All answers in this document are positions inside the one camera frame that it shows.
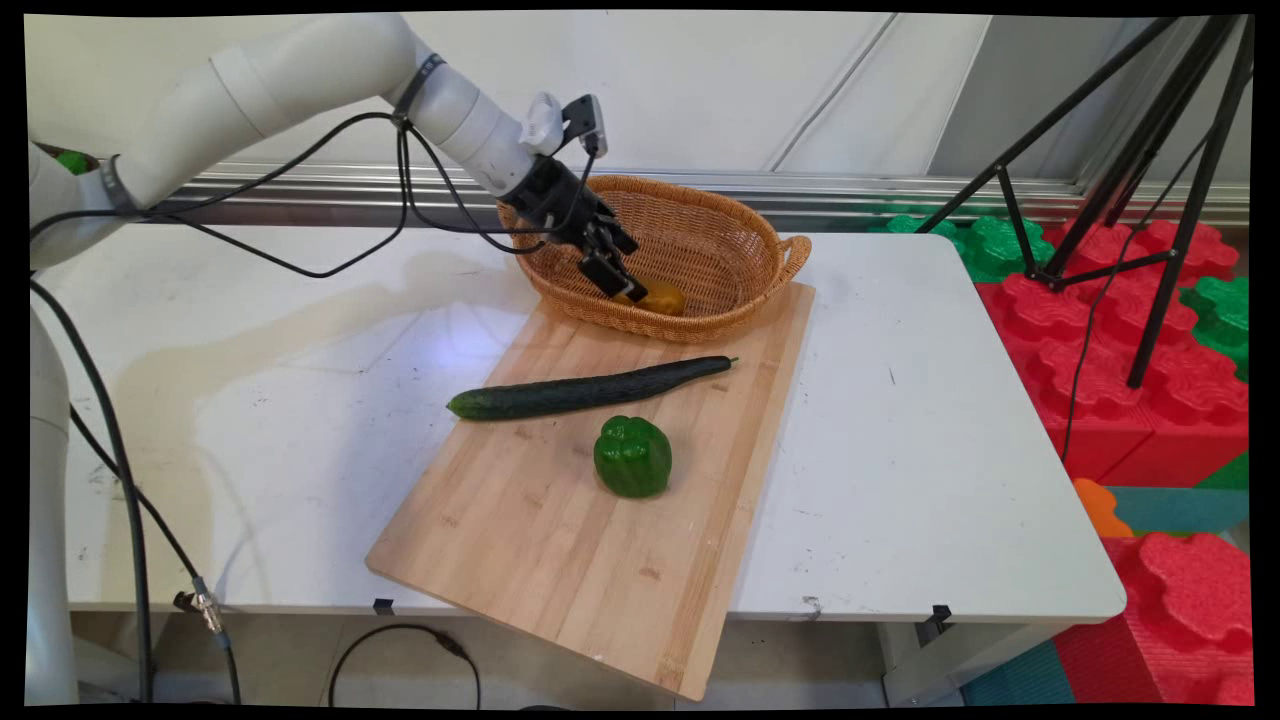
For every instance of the yellow-brown potato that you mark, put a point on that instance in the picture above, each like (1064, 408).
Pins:
(662, 298)

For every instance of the aluminium wall rail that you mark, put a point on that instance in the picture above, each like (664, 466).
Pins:
(900, 195)

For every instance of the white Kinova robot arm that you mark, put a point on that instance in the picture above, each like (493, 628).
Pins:
(280, 80)

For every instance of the wooden cutting board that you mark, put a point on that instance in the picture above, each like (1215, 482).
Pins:
(560, 560)

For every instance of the black camera tripod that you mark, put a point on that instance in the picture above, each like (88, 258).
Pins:
(1160, 180)

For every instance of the woven wicker basket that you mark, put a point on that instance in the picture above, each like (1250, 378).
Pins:
(700, 235)

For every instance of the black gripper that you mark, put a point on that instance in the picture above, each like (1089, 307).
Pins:
(560, 200)

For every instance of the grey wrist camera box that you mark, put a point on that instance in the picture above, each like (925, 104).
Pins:
(585, 120)

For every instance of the green bell pepper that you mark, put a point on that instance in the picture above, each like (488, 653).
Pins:
(632, 457)

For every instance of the large red foam block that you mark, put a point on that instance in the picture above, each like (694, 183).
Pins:
(1100, 380)

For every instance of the long dark green cucumber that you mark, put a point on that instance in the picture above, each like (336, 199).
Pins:
(580, 392)

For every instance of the teal foam mat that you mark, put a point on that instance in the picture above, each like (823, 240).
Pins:
(1180, 510)

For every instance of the green foam block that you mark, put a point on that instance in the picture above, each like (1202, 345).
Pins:
(1225, 310)
(985, 245)

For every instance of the orange foam piece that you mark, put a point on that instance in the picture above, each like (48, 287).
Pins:
(1098, 508)

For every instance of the white table leg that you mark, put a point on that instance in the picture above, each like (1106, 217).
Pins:
(940, 665)

